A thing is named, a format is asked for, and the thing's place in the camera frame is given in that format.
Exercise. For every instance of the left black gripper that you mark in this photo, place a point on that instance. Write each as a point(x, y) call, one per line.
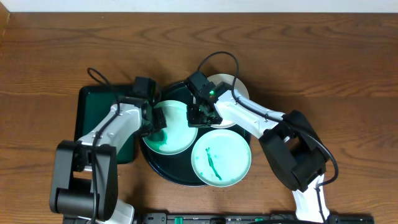
point(158, 119)

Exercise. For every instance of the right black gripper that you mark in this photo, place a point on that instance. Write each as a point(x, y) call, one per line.
point(193, 122)

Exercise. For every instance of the pale green plate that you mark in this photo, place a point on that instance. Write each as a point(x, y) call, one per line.
point(179, 135)
point(221, 158)

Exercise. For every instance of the white plate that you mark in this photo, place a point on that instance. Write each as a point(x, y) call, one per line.
point(222, 77)

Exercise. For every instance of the green sponge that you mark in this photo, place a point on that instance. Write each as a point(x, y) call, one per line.
point(157, 139)

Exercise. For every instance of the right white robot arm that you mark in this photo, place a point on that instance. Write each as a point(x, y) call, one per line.
point(294, 152)

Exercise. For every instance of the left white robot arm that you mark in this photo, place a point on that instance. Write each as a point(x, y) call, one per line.
point(85, 174)

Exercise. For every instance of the round dark green tray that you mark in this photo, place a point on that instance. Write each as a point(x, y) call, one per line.
point(177, 168)

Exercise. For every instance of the rectangular dark green tray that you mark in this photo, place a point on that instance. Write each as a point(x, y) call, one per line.
point(94, 104)

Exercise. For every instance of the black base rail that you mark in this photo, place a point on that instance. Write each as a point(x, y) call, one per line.
point(163, 218)

